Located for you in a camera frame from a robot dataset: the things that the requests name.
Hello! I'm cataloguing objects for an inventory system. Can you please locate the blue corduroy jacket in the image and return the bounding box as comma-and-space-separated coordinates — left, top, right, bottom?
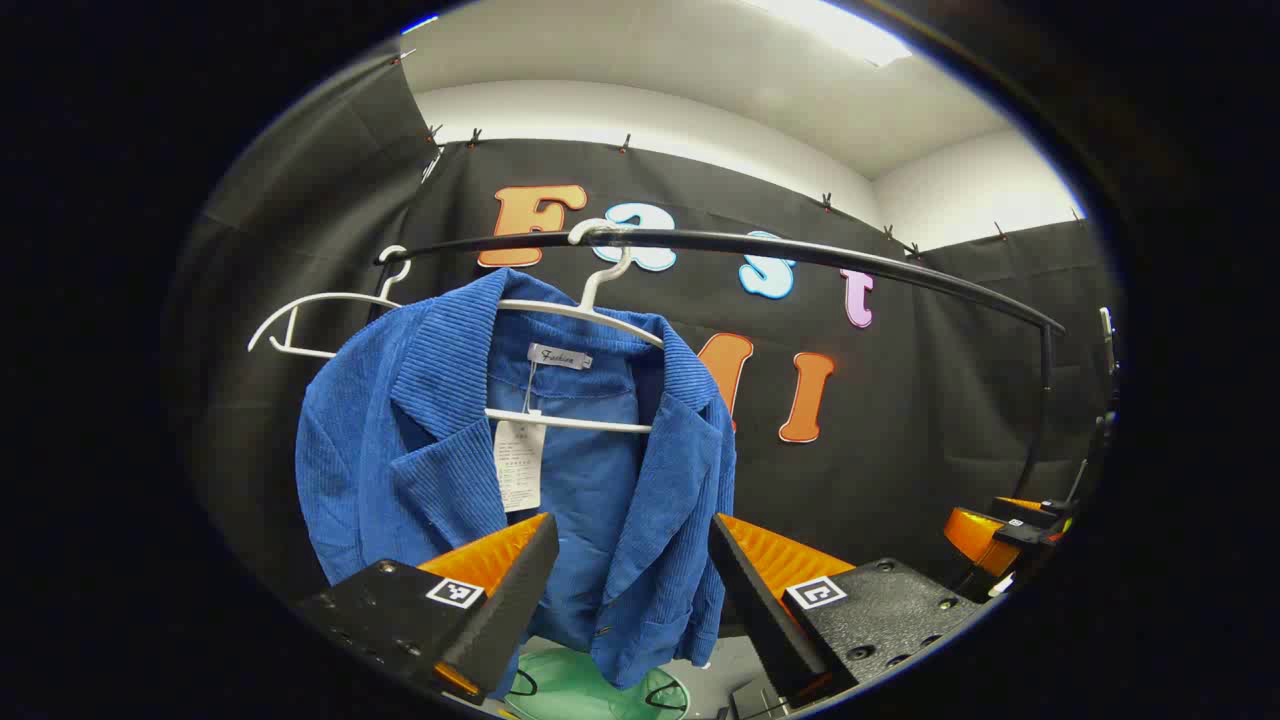
295, 267, 738, 691

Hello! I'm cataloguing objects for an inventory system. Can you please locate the black clothes rack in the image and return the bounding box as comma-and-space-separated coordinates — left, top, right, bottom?
375, 228, 1066, 501

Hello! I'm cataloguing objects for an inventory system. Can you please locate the ceiling light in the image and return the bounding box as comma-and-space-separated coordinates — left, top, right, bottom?
740, 0, 913, 68

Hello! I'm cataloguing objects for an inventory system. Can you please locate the white paper hang tag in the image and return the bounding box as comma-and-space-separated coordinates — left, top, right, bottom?
493, 418, 548, 514

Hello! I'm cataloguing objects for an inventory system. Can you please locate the white plastic hanger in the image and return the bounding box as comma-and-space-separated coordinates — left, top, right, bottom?
248, 245, 411, 361
485, 218, 666, 434

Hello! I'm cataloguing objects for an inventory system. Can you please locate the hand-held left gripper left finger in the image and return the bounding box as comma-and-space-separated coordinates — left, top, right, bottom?
293, 512, 561, 706

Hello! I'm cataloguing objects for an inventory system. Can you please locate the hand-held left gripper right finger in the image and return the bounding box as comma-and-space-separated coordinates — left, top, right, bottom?
708, 513, 988, 709

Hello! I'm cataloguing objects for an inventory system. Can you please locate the black backdrop cloth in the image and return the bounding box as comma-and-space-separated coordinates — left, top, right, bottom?
165, 40, 1126, 641

